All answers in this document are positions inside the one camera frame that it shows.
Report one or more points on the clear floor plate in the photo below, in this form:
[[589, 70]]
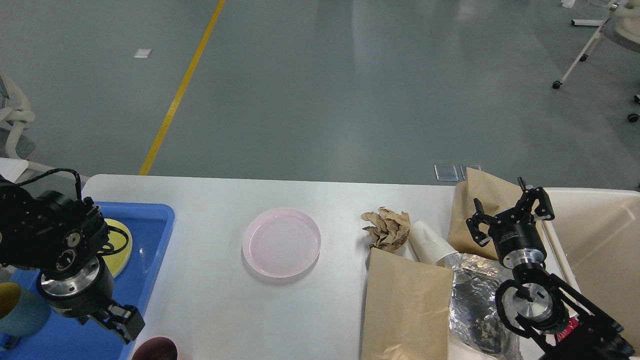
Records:
[[453, 172]]

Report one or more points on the rear brown paper bag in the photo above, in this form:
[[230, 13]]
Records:
[[497, 196]]

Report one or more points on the beige plastic bin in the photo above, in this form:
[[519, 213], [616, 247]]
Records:
[[599, 233]]

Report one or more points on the front brown paper bag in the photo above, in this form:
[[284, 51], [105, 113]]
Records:
[[407, 309]]

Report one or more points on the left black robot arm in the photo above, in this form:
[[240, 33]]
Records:
[[67, 240]]

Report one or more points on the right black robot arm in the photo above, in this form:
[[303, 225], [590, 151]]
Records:
[[537, 304]]

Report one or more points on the pink mug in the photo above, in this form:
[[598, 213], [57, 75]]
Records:
[[160, 348]]

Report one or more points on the yellow plate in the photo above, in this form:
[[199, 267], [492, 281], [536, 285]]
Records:
[[120, 255]]

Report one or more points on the pink plate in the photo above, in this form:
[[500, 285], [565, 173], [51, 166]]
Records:
[[281, 243]]

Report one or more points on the crumpled aluminium foil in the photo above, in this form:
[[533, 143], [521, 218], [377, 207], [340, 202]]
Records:
[[473, 314]]

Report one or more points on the teal green mug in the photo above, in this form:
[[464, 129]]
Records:
[[22, 313]]

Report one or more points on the white paper cup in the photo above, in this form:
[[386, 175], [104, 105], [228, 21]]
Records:
[[427, 245]]

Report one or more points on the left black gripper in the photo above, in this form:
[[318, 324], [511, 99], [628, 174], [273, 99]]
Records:
[[89, 295]]

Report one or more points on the crumpled brown paper ball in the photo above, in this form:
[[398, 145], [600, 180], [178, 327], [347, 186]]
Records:
[[389, 230]]

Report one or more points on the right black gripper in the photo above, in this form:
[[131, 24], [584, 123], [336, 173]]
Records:
[[515, 236]]

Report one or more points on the white side table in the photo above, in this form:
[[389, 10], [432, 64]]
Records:
[[12, 169]]

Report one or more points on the brown paper bag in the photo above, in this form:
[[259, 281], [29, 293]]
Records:
[[407, 309], [497, 196]]

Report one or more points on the blue plastic tray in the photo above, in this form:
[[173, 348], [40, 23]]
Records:
[[64, 338]]

